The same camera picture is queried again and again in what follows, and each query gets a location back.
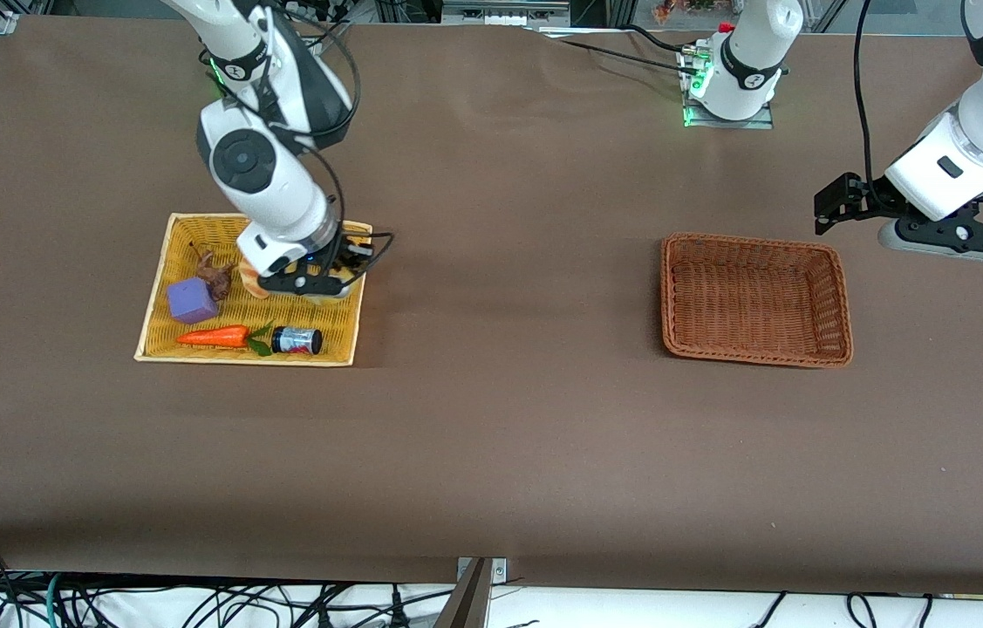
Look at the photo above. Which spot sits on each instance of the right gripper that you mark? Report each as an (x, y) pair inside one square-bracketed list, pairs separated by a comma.
[(346, 253)]

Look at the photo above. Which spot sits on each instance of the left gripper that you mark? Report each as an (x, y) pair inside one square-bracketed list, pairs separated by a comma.
[(868, 196)]

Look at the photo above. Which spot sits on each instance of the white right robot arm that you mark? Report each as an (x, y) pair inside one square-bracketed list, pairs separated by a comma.
[(273, 192)]

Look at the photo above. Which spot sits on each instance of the toy croissant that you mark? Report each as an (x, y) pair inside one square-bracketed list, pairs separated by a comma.
[(251, 281)]

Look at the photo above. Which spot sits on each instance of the small printed can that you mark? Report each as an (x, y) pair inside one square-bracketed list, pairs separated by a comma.
[(296, 340)]

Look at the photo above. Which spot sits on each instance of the yellow woven basket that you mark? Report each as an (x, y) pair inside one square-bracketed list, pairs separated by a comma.
[(334, 336)]

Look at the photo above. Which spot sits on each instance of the brown toy lion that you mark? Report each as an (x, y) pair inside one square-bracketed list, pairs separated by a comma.
[(216, 277)]

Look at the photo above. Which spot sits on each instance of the orange toy carrot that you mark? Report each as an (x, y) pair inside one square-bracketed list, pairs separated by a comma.
[(216, 337)]

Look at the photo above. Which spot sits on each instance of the purple cube block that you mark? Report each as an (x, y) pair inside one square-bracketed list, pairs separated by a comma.
[(191, 301)]

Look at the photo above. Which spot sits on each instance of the brown woven basket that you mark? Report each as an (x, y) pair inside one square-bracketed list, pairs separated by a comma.
[(757, 301)]

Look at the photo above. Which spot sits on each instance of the grey metal equipment box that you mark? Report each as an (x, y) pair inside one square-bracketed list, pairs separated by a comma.
[(504, 10)]

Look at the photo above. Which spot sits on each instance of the diagonal metal strut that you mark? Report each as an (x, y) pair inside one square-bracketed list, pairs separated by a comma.
[(467, 602)]

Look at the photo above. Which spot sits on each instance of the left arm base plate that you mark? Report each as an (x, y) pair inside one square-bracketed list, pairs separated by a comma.
[(692, 118)]

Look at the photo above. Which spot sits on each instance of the metal table edge bracket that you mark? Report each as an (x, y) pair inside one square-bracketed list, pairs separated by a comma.
[(498, 569)]

